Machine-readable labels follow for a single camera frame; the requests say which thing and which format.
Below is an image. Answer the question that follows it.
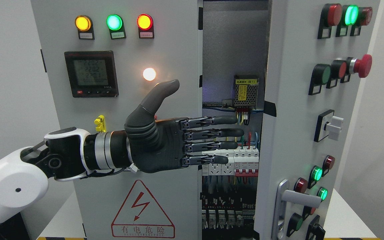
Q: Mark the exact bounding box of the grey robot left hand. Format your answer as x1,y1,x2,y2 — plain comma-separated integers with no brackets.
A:
124,79,244,173

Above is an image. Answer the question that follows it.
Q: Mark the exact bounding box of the grey cabinet door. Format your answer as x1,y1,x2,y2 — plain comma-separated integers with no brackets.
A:
31,0,203,240
254,0,380,240

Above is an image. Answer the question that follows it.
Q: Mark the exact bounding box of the white glowing indicator lamp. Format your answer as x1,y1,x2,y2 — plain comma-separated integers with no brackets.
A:
143,67,156,81

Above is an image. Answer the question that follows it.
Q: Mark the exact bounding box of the red triangle warning sticker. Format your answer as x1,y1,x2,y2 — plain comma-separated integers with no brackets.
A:
111,180,176,239

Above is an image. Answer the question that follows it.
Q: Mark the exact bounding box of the white socket breaker row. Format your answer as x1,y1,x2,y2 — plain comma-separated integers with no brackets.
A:
202,146,260,177

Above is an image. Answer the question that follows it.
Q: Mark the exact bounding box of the black digital power meter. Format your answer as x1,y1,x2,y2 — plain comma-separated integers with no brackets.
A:
64,51,119,98

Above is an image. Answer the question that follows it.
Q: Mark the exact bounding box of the relay terminal row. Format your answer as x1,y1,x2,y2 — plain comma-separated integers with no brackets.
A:
201,190,256,231

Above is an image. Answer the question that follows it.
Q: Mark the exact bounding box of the metal mesh power supply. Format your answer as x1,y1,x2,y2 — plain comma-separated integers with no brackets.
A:
233,75,259,108

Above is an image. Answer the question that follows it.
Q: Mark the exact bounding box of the red indicator lamp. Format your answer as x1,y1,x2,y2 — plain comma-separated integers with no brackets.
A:
137,14,153,31

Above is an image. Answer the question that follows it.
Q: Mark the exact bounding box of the green indicator lamp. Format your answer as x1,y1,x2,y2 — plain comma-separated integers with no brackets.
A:
106,14,123,31

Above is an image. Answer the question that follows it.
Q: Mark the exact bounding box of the yellow indicator lamp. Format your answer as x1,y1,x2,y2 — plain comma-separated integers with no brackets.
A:
75,15,92,32

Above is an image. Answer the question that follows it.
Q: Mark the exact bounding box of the black equipment box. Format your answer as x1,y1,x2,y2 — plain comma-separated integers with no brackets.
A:
0,213,30,240

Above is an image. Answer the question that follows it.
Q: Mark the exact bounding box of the red emergency stop button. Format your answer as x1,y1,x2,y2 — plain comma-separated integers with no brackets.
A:
346,54,372,78

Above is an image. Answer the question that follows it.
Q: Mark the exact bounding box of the yellow terminal post block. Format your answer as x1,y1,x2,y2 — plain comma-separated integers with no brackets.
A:
94,115,107,132

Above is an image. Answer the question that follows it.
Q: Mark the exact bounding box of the silver door handle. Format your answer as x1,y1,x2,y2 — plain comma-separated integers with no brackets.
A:
271,179,321,240

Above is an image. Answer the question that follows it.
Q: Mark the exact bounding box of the white rotary switch right door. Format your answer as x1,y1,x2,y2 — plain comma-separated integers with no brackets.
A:
314,109,343,142

